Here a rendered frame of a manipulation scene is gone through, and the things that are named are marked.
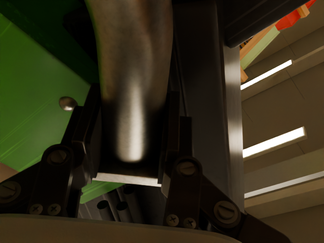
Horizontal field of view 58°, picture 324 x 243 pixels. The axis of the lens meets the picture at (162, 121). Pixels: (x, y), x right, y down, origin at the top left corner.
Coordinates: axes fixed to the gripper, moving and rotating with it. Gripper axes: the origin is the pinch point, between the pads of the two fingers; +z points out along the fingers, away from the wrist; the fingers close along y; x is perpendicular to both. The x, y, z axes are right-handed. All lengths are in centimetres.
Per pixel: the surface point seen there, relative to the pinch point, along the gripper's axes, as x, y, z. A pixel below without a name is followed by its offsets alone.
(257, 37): -132, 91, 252
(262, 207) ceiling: -378, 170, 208
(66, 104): -0.9, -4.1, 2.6
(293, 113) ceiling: -390, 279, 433
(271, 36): -139, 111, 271
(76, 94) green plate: -0.3, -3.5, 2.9
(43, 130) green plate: -3.8, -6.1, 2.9
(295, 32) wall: -394, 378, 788
